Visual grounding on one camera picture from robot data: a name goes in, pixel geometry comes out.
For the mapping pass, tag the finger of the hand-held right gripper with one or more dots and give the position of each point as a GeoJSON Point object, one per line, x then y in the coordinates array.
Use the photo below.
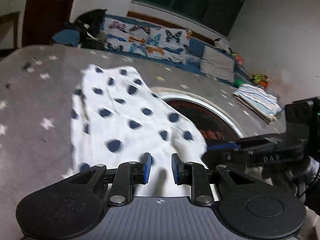
{"type": "Point", "coordinates": [225, 158]}
{"type": "Point", "coordinates": [225, 147]}

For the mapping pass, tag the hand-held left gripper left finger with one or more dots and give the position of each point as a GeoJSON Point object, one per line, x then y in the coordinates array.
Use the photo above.
{"type": "Point", "coordinates": [147, 168]}

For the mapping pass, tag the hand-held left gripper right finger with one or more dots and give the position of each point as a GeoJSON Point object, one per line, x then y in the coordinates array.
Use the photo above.
{"type": "Point", "coordinates": [175, 168]}

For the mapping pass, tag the white polka dot garment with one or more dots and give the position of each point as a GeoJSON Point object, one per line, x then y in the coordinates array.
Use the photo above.
{"type": "Point", "coordinates": [120, 120]}

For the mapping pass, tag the round black induction cooker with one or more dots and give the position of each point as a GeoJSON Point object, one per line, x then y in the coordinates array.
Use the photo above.
{"type": "Point", "coordinates": [200, 120]}

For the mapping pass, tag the folded striped cloth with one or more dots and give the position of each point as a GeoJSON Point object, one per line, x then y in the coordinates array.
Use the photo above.
{"type": "Point", "coordinates": [260, 102]}

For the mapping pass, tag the yellow green toy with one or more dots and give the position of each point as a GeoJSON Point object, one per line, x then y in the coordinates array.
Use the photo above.
{"type": "Point", "coordinates": [260, 79]}

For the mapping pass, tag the grey cushion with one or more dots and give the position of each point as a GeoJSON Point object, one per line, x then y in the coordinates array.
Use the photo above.
{"type": "Point", "coordinates": [217, 65]}

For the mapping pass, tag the orange plush toy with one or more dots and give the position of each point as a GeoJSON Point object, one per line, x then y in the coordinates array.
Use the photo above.
{"type": "Point", "coordinates": [239, 59]}

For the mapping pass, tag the white black plush toy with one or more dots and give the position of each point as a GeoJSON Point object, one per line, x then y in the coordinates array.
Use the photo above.
{"type": "Point", "coordinates": [221, 43]}

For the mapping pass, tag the blue sofa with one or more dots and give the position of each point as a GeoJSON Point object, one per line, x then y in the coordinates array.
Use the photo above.
{"type": "Point", "coordinates": [195, 45]}

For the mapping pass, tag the butterfly pattern pillow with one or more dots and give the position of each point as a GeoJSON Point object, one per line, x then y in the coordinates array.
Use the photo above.
{"type": "Point", "coordinates": [155, 42]}

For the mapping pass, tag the grey star tablecloth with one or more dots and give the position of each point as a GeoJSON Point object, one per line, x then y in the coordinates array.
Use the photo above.
{"type": "Point", "coordinates": [37, 100]}

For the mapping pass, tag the green framed window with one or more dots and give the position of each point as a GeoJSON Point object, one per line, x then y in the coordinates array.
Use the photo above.
{"type": "Point", "coordinates": [200, 2]}

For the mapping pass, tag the black bag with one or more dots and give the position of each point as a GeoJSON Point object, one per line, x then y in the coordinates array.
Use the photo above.
{"type": "Point", "coordinates": [92, 25]}

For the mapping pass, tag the dark wooden door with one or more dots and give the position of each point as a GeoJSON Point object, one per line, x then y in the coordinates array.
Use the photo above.
{"type": "Point", "coordinates": [42, 10]}

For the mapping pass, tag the dark wooden table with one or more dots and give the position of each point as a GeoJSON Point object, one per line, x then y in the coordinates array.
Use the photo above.
{"type": "Point", "coordinates": [10, 32]}

